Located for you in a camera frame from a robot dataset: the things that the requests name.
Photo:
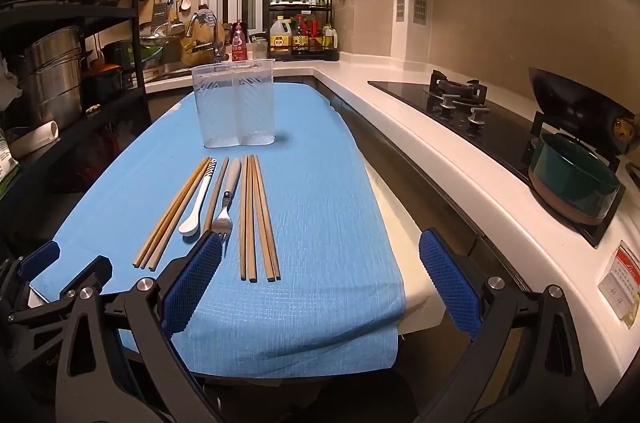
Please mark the clear plastic utensil holder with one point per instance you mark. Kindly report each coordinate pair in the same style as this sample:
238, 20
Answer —
235, 103

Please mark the black gas stove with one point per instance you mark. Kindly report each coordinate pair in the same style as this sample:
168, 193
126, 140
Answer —
500, 133

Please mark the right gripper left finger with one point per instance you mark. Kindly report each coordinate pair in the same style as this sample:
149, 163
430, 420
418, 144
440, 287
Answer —
117, 361

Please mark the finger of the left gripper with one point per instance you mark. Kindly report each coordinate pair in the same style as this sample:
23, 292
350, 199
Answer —
75, 275
39, 261

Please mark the black wok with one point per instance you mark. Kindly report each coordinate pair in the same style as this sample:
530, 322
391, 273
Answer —
588, 115

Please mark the green cooking pot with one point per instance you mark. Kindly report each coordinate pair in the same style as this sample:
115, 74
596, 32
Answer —
572, 180

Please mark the yellow oil bottle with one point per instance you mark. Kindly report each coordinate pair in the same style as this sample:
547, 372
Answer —
281, 38

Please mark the black metal shelf rack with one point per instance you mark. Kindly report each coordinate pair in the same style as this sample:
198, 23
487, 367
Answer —
32, 20

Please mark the glass jar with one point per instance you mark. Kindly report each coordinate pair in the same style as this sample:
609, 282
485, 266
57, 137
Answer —
260, 48

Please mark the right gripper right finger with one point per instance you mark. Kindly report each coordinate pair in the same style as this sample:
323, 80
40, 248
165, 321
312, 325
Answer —
546, 381

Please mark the grey handled metal fork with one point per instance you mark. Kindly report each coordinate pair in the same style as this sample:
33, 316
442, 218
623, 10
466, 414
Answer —
222, 224

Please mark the small desk calendar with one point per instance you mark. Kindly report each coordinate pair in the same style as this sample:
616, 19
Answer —
620, 284

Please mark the stainless steel stockpot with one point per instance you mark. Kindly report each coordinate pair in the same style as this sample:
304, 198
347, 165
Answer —
51, 77

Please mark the white paper roll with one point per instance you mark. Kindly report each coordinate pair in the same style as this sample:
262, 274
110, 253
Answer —
45, 135

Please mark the kitchen faucet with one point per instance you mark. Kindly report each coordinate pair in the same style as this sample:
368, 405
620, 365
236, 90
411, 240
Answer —
205, 34

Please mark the black spice rack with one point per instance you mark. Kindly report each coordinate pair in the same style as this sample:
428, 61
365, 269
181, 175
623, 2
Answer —
314, 35

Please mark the white ceramic spoon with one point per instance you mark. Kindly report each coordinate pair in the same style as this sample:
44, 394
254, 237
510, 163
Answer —
191, 224

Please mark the red dish soap bottle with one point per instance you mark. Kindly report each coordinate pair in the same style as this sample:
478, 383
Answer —
239, 43

